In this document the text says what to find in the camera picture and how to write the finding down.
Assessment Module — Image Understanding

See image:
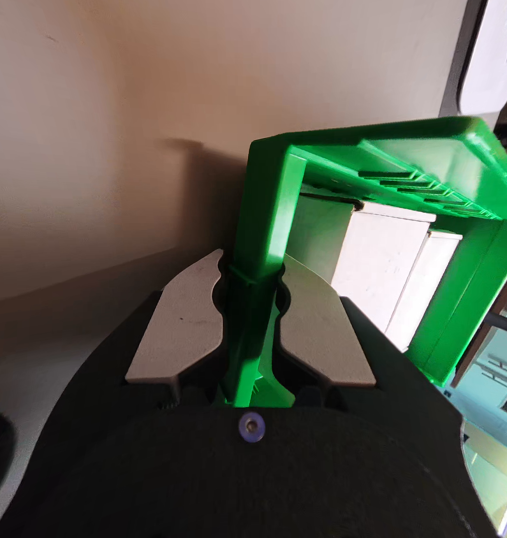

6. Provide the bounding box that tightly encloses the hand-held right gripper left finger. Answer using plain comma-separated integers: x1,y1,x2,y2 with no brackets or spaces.
125,249,225,410

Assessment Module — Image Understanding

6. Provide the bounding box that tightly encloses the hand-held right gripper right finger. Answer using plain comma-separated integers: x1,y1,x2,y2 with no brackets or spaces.
277,253,377,396

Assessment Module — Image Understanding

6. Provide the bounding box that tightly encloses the green plastic bin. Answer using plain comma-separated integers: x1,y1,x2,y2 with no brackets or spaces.
213,115,507,410

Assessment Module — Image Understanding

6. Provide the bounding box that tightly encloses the grey desk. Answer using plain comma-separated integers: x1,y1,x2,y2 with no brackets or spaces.
0,0,500,505

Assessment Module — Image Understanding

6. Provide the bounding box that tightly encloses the white rounded flat plate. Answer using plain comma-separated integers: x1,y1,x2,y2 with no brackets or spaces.
457,0,507,115

